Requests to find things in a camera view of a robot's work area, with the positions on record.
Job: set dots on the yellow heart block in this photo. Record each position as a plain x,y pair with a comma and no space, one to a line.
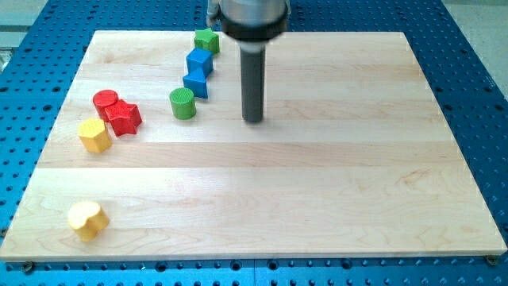
87,218

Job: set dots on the red cylinder block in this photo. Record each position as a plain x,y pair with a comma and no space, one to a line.
103,99

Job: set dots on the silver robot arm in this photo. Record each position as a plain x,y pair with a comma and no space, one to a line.
252,24

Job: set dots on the blue triangle block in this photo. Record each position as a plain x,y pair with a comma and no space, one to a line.
196,81

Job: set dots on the red star block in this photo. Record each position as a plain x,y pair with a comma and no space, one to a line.
124,117

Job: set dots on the green star block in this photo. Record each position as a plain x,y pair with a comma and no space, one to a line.
207,39

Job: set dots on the green cylinder block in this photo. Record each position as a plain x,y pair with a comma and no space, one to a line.
183,103

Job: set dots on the yellow hexagon block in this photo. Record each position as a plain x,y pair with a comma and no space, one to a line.
94,135

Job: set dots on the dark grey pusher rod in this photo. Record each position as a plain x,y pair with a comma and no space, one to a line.
252,80

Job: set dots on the blue cube block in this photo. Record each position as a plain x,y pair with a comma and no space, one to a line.
200,59

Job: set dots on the light wooden board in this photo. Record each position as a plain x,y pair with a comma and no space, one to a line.
354,158

